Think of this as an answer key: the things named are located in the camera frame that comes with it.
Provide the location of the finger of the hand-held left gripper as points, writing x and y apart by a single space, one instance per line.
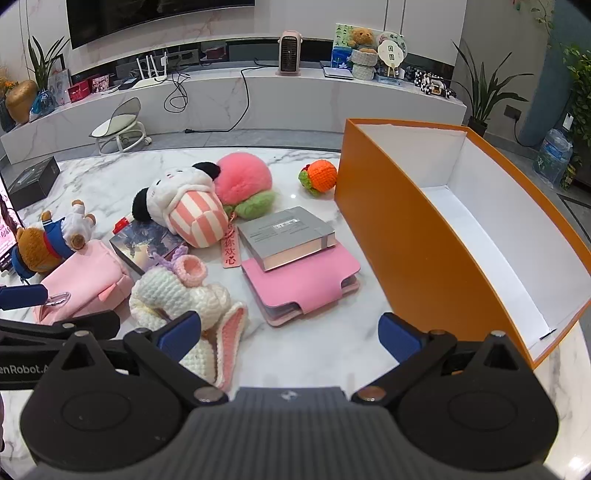
23 297
27 332

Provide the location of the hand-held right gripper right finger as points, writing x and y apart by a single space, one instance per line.
397 334

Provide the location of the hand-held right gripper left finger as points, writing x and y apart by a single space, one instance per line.
180 332

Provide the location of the white crochet bunny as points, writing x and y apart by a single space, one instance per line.
161 286

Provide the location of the brown teddy bear blue outfit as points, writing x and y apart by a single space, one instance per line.
34 244

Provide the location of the pink fabric pouch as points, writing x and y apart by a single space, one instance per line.
83 277

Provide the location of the red tag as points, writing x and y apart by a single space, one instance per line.
229 251

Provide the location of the dark illustrated book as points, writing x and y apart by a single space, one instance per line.
138 244

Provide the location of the pink card wallet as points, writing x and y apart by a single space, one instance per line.
300 281

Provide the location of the panda plush with striped body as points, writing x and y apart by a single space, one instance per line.
194 217

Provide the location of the orange cardboard box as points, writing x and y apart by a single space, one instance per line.
392 207

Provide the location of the grey plastic packet with barcode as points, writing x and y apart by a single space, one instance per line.
281 230

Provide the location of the pink peach plush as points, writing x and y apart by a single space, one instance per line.
244 177

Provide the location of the orange crochet fruit toy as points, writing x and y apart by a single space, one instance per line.
321 175

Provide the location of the printed picture box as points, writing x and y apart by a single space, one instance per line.
7 230

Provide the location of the black box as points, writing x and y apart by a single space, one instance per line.
32 180

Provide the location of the blue glass vase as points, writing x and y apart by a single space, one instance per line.
44 106

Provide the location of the golden vase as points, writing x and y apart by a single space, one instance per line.
21 101

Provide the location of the white swivel chair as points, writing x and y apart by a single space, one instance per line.
115 122

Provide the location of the long-leaf potted plant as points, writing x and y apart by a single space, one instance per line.
478 124

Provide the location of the leafy green plant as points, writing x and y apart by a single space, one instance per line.
44 64

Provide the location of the large water bottle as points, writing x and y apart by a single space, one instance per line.
551 157

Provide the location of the white router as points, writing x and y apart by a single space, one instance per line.
150 81

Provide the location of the checkered toy car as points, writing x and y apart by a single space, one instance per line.
429 83

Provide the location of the white marble media console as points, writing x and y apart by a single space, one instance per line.
286 101

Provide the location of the light blue tray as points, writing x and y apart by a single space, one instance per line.
390 79

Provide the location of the white crochet basket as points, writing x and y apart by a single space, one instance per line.
364 72
364 56

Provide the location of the white tablet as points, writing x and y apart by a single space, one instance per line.
337 73

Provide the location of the cream round paper fan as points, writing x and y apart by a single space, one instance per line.
390 54

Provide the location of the blue tissue box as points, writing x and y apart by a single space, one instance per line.
341 58

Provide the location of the floral round fan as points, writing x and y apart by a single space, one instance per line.
397 36

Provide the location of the small brown teddy bear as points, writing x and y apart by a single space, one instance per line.
362 38

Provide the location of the pink space heater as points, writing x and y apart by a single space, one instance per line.
289 53

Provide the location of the green ivy plant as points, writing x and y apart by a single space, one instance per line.
579 92

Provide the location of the green bamboo painting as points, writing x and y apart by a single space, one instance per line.
341 33

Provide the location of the black television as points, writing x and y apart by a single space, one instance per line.
161 18

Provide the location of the hanging vine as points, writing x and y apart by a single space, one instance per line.
538 11

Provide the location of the photo frame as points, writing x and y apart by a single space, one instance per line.
59 85

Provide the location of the wall outlet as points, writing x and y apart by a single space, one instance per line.
513 112

